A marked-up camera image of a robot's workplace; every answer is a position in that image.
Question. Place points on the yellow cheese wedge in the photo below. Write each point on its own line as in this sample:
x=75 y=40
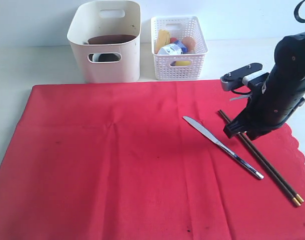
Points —
x=163 y=39

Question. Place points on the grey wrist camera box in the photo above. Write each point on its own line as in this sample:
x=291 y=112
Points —
x=241 y=76

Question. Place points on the red tablecloth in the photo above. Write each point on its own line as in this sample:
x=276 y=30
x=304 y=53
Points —
x=119 y=162

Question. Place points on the brown egg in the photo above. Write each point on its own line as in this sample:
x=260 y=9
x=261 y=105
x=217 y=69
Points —
x=189 y=42

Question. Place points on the cream plastic bin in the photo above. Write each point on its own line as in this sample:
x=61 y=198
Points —
x=107 y=17

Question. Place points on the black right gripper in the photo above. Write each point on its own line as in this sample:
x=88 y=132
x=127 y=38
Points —
x=271 y=104

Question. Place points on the pale green ceramic bowl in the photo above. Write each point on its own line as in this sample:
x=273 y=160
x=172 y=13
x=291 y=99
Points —
x=95 y=57

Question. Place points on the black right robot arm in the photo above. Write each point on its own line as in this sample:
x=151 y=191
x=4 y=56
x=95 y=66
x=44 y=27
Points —
x=288 y=53

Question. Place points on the red grilled sausage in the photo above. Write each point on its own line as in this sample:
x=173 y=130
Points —
x=173 y=40

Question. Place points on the stainless steel cup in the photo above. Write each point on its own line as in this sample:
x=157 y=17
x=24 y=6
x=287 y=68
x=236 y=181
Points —
x=108 y=57

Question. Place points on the blue white milk carton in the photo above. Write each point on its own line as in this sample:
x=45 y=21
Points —
x=175 y=48

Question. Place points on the white perforated plastic basket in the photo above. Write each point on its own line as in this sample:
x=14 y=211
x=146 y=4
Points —
x=178 y=27

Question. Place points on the brown chopstick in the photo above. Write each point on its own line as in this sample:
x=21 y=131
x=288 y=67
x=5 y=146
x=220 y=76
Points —
x=272 y=167
x=267 y=170

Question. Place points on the round wooden plate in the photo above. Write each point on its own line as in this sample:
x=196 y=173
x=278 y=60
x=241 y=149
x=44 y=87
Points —
x=111 y=39

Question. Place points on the yellow lemon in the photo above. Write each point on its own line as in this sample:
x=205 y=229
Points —
x=181 y=63

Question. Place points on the stainless steel table knife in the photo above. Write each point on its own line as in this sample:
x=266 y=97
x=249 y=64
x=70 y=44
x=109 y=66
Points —
x=206 y=133

